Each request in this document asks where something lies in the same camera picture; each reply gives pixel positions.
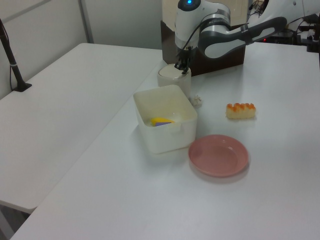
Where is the dark brown wooden drawer cabinet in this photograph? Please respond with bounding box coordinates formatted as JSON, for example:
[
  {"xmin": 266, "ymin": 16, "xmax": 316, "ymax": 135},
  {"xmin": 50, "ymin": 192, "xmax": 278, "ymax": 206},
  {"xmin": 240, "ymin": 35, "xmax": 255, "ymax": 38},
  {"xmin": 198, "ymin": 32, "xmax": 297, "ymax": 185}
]
[{"xmin": 160, "ymin": 19, "xmax": 246, "ymax": 77}]

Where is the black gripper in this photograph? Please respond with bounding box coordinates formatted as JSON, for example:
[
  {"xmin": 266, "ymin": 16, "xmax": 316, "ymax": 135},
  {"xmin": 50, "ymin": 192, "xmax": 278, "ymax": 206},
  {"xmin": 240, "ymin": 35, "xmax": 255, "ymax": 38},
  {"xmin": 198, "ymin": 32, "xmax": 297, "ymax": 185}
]
[{"xmin": 174, "ymin": 46, "xmax": 195, "ymax": 75}]

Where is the purple and yellow toy block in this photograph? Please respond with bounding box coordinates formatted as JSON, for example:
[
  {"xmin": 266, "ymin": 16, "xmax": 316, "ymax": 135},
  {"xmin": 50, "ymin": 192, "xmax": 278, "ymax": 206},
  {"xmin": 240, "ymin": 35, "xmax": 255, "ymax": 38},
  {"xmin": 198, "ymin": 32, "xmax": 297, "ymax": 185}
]
[{"xmin": 149, "ymin": 116, "xmax": 176, "ymax": 128}]

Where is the toy sushi with orange roe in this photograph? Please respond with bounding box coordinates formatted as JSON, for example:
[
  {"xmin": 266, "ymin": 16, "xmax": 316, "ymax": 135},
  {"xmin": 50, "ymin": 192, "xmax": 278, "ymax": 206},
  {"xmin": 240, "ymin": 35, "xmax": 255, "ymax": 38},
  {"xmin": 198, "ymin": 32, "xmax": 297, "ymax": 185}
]
[{"xmin": 225, "ymin": 102, "xmax": 258, "ymax": 120}]

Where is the cream open plastic storage box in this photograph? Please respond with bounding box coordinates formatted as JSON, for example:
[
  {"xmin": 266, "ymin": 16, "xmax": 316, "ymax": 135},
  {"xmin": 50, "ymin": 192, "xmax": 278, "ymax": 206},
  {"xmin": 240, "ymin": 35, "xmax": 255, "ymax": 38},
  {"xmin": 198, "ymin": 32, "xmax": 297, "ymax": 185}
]
[{"xmin": 132, "ymin": 84, "xmax": 198, "ymax": 155}]

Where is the small cream lidded trash can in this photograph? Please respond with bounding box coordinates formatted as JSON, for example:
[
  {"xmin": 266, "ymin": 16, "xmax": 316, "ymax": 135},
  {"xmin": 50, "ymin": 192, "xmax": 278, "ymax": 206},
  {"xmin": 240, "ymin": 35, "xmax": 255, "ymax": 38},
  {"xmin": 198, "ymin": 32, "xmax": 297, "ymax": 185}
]
[{"xmin": 156, "ymin": 63, "xmax": 193, "ymax": 100}]

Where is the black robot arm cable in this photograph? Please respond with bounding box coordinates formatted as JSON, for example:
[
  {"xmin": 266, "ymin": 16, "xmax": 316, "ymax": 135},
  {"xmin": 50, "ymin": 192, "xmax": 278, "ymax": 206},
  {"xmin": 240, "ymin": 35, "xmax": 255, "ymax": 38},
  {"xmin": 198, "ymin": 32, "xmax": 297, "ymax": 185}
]
[{"xmin": 181, "ymin": 21, "xmax": 251, "ymax": 52}]

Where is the black camera stand pole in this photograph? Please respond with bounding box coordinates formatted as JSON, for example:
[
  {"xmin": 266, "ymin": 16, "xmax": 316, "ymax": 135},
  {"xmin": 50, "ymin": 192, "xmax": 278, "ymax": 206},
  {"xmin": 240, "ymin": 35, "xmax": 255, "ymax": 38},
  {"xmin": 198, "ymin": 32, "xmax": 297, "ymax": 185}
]
[{"xmin": 0, "ymin": 18, "xmax": 33, "ymax": 93}]

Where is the black background equipment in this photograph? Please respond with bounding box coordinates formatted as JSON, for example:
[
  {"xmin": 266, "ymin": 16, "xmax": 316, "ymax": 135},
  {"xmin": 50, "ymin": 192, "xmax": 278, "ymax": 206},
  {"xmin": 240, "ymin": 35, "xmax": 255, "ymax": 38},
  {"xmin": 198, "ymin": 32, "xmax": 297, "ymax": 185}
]
[{"xmin": 264, "ymin": 13, "xmax": 320, "ymax": 53}]

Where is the crumpled white paper ball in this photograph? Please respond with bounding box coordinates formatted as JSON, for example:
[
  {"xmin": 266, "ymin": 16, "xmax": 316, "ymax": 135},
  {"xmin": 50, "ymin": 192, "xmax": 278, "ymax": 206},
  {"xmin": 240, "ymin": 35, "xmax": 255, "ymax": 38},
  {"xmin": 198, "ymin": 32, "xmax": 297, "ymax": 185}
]
[{"xmin": 191, "ymin": 94, "xmax": 204, "ymax": 107}]

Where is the pink plastic plate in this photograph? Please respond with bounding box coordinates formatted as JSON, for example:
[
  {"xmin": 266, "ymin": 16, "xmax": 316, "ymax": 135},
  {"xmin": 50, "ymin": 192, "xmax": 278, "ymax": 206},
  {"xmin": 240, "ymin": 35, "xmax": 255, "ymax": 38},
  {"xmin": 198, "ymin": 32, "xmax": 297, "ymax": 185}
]
[{"xmin": 187, "ymin": 134, "xmax": 250, "ymax": 178}]

